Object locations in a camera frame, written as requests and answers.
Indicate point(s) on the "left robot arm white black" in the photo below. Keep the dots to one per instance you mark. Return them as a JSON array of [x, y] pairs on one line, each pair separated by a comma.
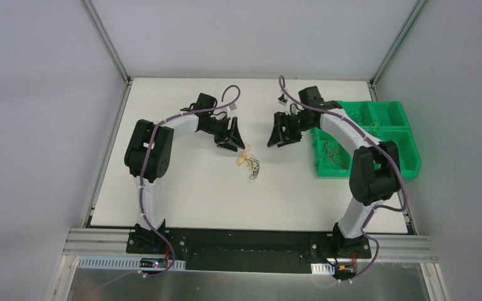
[[148, 156]]

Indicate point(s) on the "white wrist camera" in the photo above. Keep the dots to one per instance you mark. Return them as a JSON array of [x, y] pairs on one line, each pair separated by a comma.
[[232, 107], [282, 100]]

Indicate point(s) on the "control circuit board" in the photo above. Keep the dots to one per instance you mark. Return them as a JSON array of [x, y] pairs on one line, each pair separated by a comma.
[[153, 263], [351, 269]]

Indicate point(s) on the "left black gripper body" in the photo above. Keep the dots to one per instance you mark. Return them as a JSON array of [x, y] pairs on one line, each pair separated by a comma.
[[225, 132]]

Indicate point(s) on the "right control circuit board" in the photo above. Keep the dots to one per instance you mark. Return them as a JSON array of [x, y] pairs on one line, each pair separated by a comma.
[[351, 269]]

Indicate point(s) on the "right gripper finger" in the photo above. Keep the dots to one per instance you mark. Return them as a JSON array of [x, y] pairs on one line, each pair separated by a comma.
[[280, 143], [277, 130]]

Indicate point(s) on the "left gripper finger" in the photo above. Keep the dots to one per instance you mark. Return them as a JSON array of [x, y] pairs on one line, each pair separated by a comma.
[[235, 138], [231, 147]]

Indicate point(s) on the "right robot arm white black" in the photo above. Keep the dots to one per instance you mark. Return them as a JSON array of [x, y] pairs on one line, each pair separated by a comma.
[[375, 170]]

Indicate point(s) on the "green divided plastic bin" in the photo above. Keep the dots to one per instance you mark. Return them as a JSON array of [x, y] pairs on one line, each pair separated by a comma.
[[384, 120]]

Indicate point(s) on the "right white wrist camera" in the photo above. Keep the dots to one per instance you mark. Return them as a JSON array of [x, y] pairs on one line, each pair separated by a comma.
[[282, 100]]

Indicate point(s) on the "left control circuit board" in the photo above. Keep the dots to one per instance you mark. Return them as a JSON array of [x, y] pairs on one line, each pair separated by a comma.
[[153, 263]]

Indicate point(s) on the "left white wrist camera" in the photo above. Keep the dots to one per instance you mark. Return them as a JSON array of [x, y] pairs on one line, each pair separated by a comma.
[[232, 107]]

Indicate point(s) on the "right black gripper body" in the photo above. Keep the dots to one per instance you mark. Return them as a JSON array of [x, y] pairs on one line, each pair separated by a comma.
[[288, 127]]

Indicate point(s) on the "aluminium frame rail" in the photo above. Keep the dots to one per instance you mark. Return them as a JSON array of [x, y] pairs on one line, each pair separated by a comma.
[[113, 242]]

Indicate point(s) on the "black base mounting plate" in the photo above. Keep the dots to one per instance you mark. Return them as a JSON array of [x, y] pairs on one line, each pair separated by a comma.
[[247, 250]]

